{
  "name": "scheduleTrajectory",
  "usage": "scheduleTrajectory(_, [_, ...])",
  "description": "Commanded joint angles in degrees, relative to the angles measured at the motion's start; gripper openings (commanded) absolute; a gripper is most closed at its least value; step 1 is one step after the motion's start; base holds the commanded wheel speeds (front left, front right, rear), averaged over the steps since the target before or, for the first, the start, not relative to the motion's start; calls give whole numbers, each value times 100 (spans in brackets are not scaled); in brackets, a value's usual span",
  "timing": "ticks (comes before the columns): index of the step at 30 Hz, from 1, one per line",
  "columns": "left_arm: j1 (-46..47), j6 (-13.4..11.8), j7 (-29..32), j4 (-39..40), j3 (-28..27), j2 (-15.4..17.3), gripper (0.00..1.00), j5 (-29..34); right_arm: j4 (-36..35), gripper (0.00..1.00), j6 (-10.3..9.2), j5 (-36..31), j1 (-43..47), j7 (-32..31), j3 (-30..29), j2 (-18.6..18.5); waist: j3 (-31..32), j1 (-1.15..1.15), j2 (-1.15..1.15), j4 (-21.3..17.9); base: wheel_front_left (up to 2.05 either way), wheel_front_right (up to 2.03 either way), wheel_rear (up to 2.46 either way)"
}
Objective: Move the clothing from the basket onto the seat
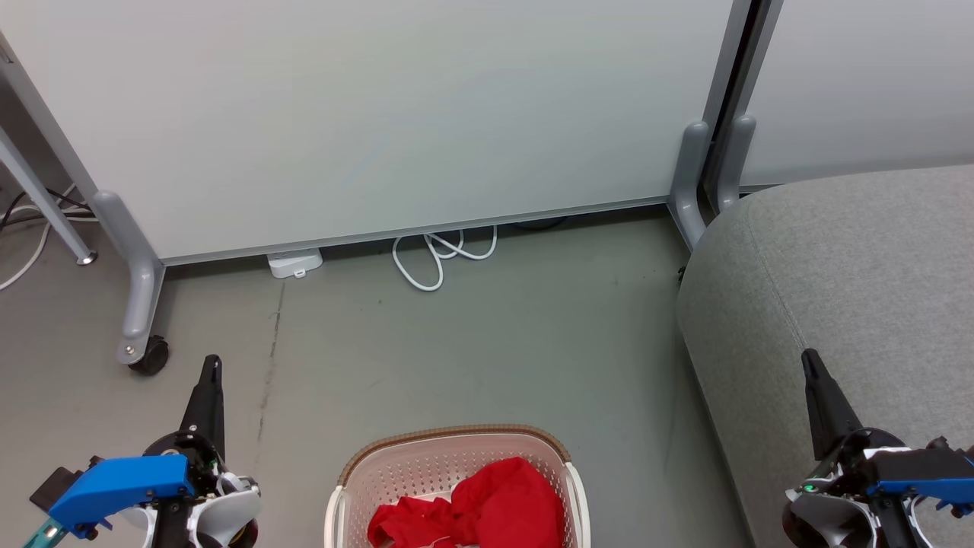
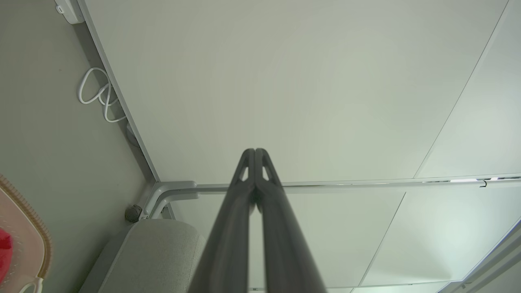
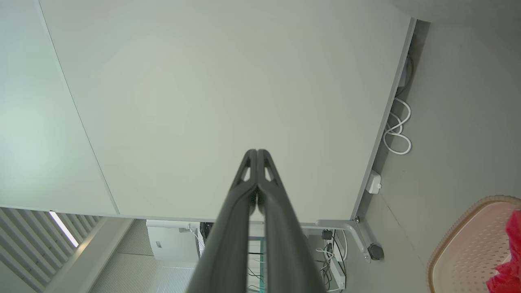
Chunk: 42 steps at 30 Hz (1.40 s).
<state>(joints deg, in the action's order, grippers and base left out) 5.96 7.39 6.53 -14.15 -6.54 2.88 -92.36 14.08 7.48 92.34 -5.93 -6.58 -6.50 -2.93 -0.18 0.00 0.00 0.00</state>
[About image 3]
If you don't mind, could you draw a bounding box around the long ceiling light strip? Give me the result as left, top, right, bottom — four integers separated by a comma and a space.
48, 210, 79, 248

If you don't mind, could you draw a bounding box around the white power strip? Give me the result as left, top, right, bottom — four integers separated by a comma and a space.
329, 256, 347, 291

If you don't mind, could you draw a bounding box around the white looped cable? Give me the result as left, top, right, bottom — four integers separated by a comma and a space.
383, 97, 413, 155

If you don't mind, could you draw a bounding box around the grey table leg with caster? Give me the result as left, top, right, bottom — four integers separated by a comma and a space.
315, 216, 373, 263

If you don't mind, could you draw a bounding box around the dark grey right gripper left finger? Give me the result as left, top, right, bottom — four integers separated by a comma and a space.
185, 149, 258, 293

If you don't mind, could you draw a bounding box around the black caster wheel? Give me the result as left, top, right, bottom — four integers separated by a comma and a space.
368, 243, 385, 261

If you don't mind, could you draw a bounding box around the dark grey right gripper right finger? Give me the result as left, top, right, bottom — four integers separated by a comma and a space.
258, 149, 327, 293

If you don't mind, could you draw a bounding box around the white perforated laundry basket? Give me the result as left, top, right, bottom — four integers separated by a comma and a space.
427, 195, 521, 293

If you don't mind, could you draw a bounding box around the red garment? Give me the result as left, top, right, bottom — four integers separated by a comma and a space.
486, 210, 521, 293

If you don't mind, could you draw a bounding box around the white box-shaped appliance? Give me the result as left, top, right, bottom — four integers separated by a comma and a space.
145, 220, 203, 262

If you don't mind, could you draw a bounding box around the small white plastic box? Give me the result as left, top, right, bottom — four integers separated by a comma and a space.
365, 169, 383, 195

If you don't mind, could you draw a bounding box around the black cable bundle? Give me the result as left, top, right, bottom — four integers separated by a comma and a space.
317, 229, 347, 291

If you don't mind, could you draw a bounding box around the large white partition panel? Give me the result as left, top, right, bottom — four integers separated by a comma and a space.
0, 0, 417, 223

